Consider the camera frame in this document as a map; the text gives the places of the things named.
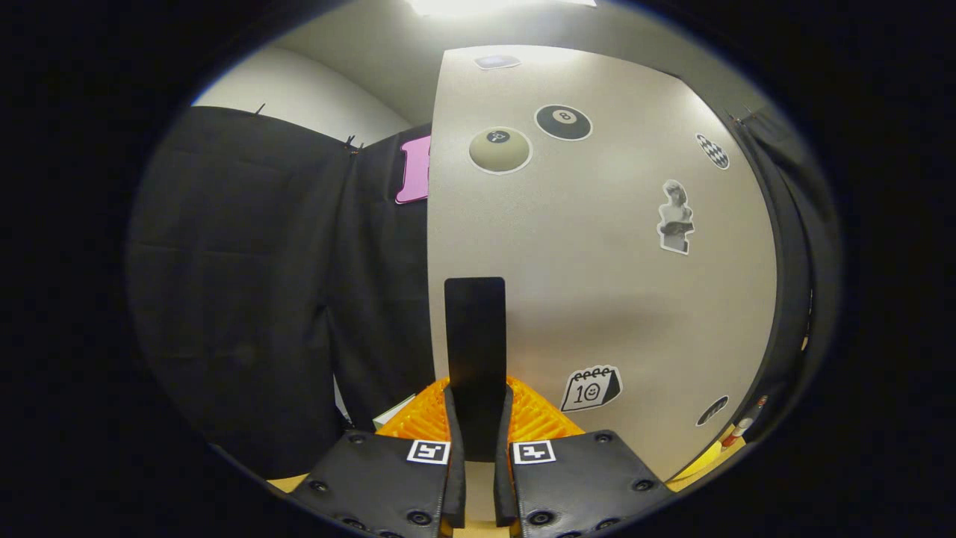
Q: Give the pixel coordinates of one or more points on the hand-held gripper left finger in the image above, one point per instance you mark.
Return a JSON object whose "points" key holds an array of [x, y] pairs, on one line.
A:
{"points": [[455, 486]]}

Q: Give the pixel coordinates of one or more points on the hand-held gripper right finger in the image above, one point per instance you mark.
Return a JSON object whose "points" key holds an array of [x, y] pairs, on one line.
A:
{"points": [[504, 486]]}

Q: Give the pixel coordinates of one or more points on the grey shoe cabinet door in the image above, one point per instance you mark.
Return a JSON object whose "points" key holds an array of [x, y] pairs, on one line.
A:
{"points": [[597, 299]]}

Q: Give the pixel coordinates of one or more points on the green book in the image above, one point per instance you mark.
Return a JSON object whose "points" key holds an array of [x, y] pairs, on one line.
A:
{"points": [[392, 415]]}

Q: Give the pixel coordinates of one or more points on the large ceiling light panel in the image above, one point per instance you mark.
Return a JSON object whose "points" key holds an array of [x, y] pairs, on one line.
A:
{"points": [[478, 4]]}

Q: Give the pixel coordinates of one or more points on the black backdrop cloth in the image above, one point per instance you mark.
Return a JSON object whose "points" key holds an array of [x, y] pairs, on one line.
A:
{"points": [[261, 299]]}

